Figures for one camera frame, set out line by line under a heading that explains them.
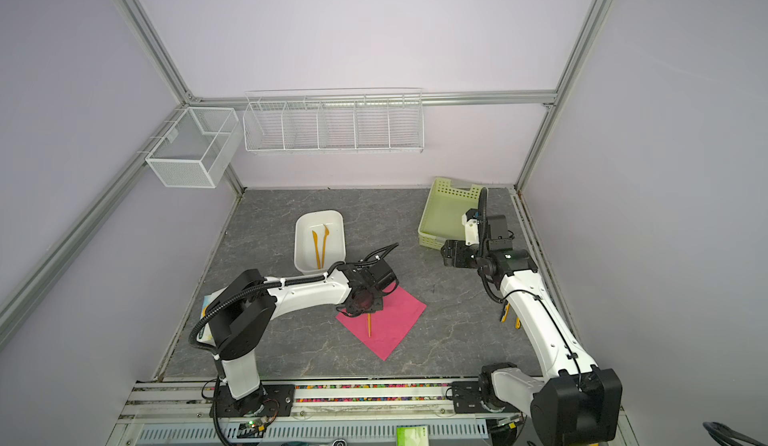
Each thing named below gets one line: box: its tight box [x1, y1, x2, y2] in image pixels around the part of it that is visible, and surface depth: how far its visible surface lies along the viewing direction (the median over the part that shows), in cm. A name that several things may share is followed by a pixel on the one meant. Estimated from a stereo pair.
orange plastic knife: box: [312, 230, 321, 270], surface depth 107 cm
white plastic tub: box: [294, 210, 346, 275], surface depth 106 cm
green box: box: [395, 424, 429, 446], surface depth 68 cm
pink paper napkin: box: [335, 284, 427, 362], surface depth 86 cm
